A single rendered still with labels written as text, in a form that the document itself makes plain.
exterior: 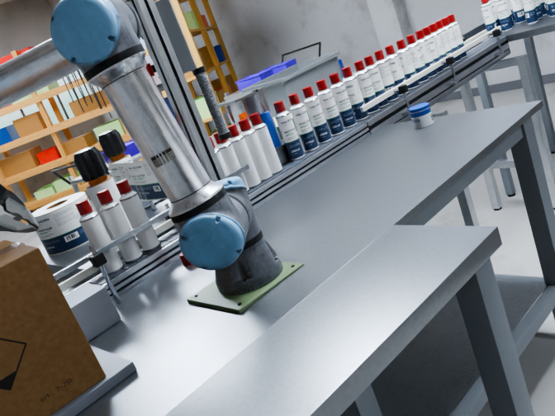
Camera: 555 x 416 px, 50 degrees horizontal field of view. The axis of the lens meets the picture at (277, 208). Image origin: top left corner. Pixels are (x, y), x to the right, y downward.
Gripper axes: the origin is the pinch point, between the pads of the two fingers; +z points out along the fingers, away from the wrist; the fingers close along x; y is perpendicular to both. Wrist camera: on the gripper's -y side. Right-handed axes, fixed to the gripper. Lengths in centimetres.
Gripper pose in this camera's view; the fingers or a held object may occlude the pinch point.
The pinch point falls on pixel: (34, 225)
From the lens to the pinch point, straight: 138.5
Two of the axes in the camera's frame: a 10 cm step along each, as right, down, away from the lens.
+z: 6.7, 4.5, 5.9
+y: -7.1, 1.3, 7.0
